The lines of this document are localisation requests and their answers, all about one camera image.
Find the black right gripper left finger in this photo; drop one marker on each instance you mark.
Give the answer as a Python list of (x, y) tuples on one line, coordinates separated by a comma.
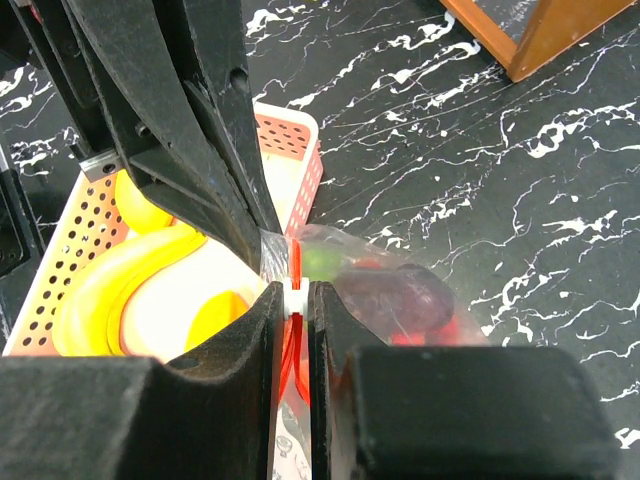
[(208, 414)]

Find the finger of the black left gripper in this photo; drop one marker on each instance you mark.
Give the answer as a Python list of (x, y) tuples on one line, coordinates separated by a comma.
[(217, 32)]

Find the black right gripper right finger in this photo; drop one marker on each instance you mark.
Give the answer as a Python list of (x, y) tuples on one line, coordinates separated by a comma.
[(472, 412)]

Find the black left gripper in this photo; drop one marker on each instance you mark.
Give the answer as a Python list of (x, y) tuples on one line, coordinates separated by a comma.
[(136, 61)]

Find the yellow banana bunch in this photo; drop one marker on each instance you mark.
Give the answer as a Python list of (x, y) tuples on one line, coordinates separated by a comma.
[(88, 321)]

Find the clear orange-zip bag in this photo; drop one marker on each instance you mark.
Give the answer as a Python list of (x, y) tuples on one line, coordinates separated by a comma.
[(399, 301)]

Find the dark purple plum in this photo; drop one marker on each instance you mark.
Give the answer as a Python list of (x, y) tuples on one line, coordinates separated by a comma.
[(400, 300)]

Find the green grape bunch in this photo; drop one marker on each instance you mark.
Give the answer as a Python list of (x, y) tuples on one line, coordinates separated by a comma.
[(320, 262)]

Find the pink perforated plastic basket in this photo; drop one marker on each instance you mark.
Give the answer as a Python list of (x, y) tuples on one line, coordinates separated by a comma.
[(157, 317)]

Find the yellow mango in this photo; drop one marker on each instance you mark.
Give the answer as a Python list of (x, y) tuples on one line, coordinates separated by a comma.
[(139, 214)]

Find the yellow lemon slice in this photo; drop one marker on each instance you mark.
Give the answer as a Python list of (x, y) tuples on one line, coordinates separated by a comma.
[(215, 315)]

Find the wooden shelf rack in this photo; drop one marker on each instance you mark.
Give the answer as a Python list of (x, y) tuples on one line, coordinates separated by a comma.
[(553, 28)]

